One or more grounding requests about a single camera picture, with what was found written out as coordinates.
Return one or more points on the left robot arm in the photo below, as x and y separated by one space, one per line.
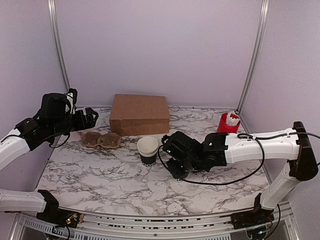
57 116

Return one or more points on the red cup with sugar packets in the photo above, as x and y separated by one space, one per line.
229 123

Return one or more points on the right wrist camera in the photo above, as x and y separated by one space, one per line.
166 141

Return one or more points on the stack of black paper cups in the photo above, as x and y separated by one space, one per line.
147 147

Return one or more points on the aluminium frame post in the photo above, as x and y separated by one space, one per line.
261 28
57 43

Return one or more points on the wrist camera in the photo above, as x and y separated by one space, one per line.
166 141
72 96

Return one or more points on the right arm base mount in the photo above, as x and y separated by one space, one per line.
253 217

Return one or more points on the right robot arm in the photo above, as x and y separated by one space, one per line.
220 149

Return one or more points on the brown pulp cup carrier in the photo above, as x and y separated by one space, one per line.
96 139

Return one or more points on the front aluminium rail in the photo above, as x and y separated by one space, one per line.
98 226

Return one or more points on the right aluminium frame post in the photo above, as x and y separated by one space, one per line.
261 28

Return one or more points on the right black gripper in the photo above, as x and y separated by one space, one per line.
176 173

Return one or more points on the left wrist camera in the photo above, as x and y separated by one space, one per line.
72 96

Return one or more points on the left aluminium frame post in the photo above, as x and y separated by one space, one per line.
57 43

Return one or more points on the brown paper bag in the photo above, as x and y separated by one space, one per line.
137 115

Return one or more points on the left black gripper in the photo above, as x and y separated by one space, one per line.
90 122

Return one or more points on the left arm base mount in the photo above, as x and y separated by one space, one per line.
53 214

